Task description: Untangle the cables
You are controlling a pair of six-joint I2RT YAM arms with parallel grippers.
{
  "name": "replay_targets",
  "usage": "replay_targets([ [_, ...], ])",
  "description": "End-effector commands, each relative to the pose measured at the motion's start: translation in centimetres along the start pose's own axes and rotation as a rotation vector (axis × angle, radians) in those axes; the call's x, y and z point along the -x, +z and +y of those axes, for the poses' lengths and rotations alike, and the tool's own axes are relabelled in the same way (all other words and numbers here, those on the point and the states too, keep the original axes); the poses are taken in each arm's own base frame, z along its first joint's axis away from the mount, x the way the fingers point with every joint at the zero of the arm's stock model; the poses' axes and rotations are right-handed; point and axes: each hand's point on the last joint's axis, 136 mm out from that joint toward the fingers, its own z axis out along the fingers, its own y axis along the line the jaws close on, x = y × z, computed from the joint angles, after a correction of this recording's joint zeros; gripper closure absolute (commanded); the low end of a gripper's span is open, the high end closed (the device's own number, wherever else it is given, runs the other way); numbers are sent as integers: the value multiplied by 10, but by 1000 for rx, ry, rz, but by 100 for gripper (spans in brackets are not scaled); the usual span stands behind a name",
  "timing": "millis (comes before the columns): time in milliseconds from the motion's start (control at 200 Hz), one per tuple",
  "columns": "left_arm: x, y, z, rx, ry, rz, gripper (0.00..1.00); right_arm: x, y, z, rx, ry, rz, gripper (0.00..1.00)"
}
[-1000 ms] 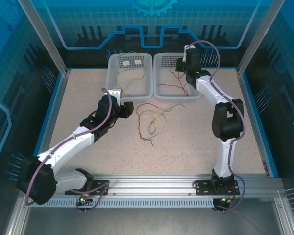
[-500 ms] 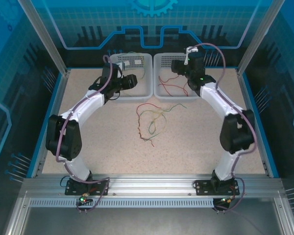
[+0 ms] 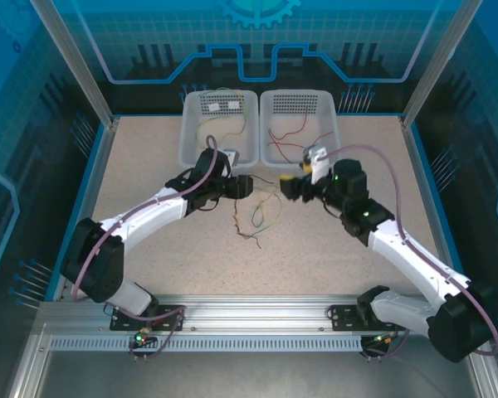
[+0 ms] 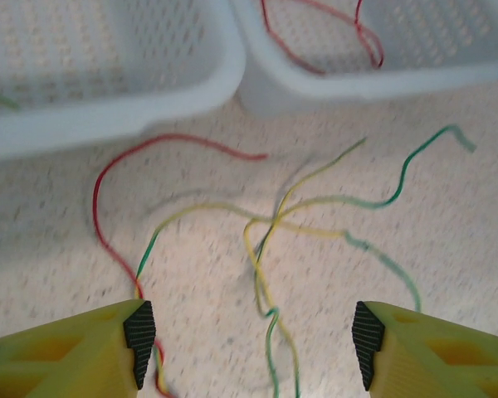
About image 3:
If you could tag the white paper label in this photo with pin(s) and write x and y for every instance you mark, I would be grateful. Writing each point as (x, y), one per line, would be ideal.
(213, 107)
(233, 105)

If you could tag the white plastic basket plain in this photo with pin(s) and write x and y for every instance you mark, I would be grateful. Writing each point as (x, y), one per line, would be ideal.
(323, 120)

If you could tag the aluminium extrusion rail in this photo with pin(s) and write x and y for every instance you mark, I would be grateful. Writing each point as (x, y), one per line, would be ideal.
(253, 311)

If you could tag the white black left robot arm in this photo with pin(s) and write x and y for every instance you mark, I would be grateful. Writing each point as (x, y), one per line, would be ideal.
(149, 211)

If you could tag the white plastic basket with labels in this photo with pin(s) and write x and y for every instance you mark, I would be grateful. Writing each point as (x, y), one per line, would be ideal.
(251, 132)

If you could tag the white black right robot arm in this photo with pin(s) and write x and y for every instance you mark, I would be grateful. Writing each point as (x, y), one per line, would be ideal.
(415, 257)

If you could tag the small connector with LEDs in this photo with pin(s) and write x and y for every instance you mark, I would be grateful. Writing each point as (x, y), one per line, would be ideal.
(143, 338)
(384, 339)

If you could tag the aluminium frame post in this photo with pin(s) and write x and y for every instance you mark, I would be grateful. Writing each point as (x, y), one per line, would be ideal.
(440, 62)
(74, 62)

